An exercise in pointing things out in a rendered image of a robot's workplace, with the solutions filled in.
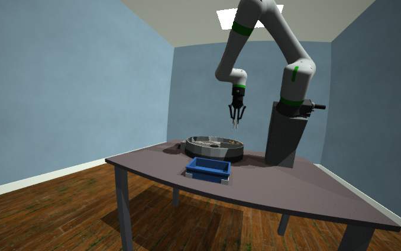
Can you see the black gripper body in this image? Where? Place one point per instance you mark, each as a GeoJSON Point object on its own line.
{"type": "Point", "coordinates": [237, 100]}

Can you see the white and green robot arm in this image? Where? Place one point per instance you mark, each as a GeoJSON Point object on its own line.
{"type": "Point", "coordinates": [296, 75]}

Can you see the blue open crate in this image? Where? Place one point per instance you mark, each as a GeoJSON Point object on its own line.
{"type": "Point", "coordinates": [209, 170]}

